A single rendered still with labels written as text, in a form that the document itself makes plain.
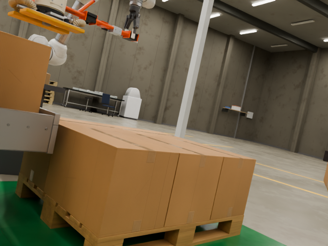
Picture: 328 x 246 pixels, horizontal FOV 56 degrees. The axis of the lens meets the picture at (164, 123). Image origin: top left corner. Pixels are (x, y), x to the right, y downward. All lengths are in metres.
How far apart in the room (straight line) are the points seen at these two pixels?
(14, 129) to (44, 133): 0.14
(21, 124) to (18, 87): 0.23
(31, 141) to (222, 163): 1.08
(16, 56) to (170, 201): 1.07
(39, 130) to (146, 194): 0.62
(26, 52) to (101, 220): 0.93
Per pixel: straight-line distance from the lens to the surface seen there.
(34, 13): 1.81
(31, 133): 1.63
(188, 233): 1.86
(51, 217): 1.81
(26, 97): 1.77
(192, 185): 1.74
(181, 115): 5.12
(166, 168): 1.55
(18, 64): 1.74
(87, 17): 2.06
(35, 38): 2.68
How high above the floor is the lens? 0.73
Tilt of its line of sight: 2 degrees down
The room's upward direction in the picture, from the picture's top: 12 degrees clockwise
